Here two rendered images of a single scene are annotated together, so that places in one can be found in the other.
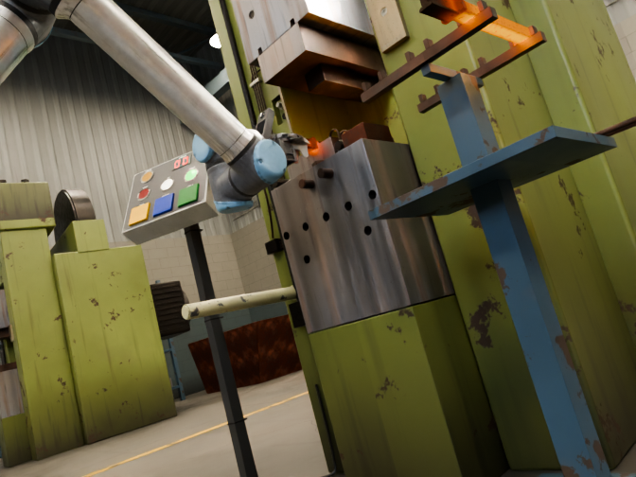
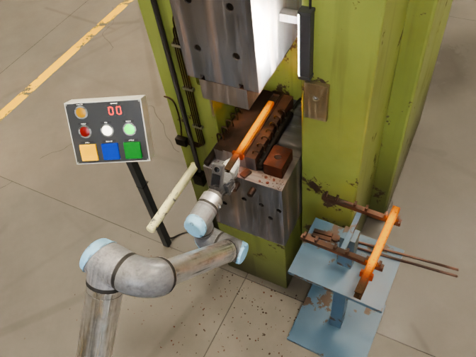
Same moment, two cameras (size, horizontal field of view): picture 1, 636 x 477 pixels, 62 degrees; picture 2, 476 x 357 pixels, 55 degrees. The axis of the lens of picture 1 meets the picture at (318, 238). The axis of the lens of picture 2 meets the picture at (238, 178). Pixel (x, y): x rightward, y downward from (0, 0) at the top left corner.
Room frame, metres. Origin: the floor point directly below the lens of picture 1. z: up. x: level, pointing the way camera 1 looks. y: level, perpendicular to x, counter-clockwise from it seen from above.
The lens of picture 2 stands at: (0.21, 0.16, 2.44)
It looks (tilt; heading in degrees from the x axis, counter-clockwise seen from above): 50 degrees down; 352
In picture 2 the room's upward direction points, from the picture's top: 10 degrees counter-clockwise
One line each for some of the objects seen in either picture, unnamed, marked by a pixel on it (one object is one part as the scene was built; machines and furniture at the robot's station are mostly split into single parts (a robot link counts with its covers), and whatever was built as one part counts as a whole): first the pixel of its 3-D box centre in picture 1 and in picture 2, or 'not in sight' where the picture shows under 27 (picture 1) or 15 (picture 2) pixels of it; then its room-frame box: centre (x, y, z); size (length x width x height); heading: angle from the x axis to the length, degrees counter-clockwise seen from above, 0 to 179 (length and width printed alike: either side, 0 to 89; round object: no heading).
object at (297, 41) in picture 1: (326, 65); (248, 61); (1.68, -0.18, 1.32); 0.42 x 0.20 x 0.10; 137
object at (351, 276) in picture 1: (392, 236); (270, 165); (1.65, -0.23, 0.69); 0.56 x 0.38 x 0.45; 137
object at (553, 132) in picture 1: (488, 180); (346, 261); (1.05, -0.36, 0.67); 0.40 x 0.30 x 0.02; 45
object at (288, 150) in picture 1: (271, 150); (220, 187); (1.39, 0.06, 0.97); 0.12 x 0.08 x 0.09; 137
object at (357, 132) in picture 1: (367, 140); (278, 161); (1.45, -0.21, 0.95); 0.12 x 0.09 x 0.07; 137
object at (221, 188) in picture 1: (232, 185); (207, 235); (1.25, 0.17, 0.86); 0.12 x 0.09 x 0.12; 43
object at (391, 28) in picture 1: (387, 18); (316, 100); (1.41, -0.36, 1.27); 0.09 x 0.02 x 0.17; 47
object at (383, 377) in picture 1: (435, 381); (274, 217); (1.65, -0.23, 0.23); 0.56 x 0.38 x 0.47; 137
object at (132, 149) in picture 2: (188, 196); (133, 149); (1.70, 0.37, 1.01); 0.07 x 0.05 x 0.07; 72
